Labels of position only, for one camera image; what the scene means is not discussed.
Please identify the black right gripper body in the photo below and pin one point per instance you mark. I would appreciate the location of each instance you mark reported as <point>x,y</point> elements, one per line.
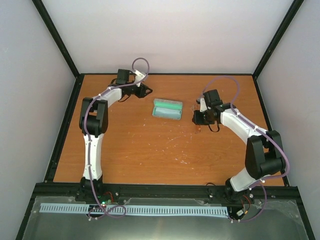
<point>204,120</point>

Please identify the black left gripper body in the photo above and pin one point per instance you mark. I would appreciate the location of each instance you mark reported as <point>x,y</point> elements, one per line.
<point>139,93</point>

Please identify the red thin-frame sunglasses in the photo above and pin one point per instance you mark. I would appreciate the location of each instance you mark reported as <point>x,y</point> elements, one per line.
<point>196,119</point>

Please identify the light blue cleaning cloth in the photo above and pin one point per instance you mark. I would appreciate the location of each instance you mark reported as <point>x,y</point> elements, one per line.
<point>167,113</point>

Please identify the grey leather glasses case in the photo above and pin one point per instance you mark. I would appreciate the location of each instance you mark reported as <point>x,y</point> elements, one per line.
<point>165,103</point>

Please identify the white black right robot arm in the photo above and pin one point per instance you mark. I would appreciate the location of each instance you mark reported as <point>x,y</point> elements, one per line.
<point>264,155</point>

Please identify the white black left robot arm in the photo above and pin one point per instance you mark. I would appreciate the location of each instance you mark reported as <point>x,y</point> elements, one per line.
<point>94,120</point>

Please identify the metal front plate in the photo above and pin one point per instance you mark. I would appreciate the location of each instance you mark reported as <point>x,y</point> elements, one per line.
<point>263,220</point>

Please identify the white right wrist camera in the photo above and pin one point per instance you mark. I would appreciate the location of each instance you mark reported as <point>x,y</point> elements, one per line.
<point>202,104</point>

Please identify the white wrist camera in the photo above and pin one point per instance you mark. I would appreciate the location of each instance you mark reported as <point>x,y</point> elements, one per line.
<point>138,76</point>
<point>202,104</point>

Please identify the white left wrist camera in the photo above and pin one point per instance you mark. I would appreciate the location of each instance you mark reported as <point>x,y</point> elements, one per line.
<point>138,76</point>

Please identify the black aluminium frame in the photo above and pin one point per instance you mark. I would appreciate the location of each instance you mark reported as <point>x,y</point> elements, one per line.
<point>191,45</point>

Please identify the light blue slotted cable duct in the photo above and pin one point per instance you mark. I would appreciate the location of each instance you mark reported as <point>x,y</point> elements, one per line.
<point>136,210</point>

